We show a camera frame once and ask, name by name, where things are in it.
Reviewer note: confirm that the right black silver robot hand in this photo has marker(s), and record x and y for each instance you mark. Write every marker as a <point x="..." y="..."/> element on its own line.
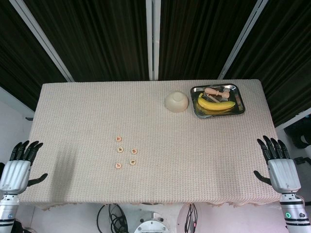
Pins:
<point x="284" y="174"/>

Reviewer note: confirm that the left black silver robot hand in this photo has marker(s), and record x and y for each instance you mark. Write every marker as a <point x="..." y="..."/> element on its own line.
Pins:
<point x="14" y="177"/>

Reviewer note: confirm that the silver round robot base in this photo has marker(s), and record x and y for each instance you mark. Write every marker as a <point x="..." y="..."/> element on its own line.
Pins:
<point x="151" y="227"/>

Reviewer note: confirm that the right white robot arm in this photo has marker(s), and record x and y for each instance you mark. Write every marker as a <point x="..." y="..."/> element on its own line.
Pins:
<point x="291" y="211"/>

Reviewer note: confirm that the rectangular metal tray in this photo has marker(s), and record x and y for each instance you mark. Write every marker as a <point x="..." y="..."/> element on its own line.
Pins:
<point x="239" y="100"/>

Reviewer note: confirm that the yellow banana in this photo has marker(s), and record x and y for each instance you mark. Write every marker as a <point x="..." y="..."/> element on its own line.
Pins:
<point x="216" y="106"/>

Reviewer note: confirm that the wooden toy pin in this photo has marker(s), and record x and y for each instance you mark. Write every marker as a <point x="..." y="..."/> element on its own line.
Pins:
<point x="210" y="91"/>

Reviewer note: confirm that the black curtain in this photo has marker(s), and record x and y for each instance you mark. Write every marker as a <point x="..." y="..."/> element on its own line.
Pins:
<point x="286" y="48"/>
<point x="14" y="60"/>
<point x="199" y="36"/>
<point x="97" y="36"/>

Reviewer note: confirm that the beige woven tablecloth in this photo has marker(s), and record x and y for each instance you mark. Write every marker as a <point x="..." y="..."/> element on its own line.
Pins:
<point x="170" y="145"/>

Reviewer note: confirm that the beige upturned bowl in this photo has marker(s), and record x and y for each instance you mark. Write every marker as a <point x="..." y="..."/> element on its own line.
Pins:
<point x="176" y="102"/>

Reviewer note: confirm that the white frame post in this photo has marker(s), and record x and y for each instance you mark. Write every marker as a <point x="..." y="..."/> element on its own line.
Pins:
<point x="41" y="36"/>
<point x="149" y="36"/>
<point x="243" y="38"/>

